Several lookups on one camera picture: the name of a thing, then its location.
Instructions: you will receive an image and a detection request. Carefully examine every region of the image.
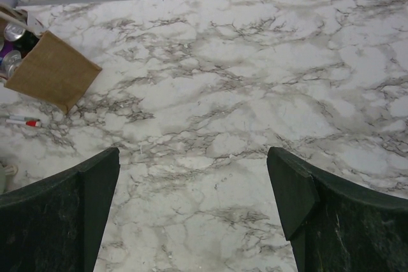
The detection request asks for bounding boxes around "red capped marker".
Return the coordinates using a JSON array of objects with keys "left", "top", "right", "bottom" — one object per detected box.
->
[{"left": 6, "top": 119, "right": 41, "bottom": 127}]

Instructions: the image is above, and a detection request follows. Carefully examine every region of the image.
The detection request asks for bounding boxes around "red tab soda can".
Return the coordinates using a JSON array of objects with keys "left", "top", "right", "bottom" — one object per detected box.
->
[{"left": 4, "top": 22, "right": 26, "bottom": 42}]

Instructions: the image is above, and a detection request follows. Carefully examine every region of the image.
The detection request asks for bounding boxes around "beige cylindrical container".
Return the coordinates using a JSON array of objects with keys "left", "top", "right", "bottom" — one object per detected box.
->
[{"left": 0, "top": 164, "right": 18, "bottom": 194}]

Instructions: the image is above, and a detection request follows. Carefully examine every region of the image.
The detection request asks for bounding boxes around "green capped marker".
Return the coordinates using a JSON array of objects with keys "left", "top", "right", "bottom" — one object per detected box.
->
[{"left": 7, "top": 115, "right": 40, "bottom": 121}]

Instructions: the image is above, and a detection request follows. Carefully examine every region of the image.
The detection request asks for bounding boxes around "purple Fanta can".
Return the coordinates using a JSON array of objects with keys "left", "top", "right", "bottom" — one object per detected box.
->
[{"left": 1, "top": 50, "right": 22, "bottom": 76}]

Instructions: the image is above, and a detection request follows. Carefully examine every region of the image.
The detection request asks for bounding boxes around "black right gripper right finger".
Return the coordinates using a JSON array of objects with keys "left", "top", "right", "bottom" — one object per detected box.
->
[{"left": 267, "top": 147, "right": 407, "bottom": 271}]

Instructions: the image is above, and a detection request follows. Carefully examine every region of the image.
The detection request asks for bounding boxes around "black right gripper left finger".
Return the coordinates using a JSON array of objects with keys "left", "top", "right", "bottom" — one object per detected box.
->
[{"left": 1, "top": 147, "right": 120, "bottom": 271}]

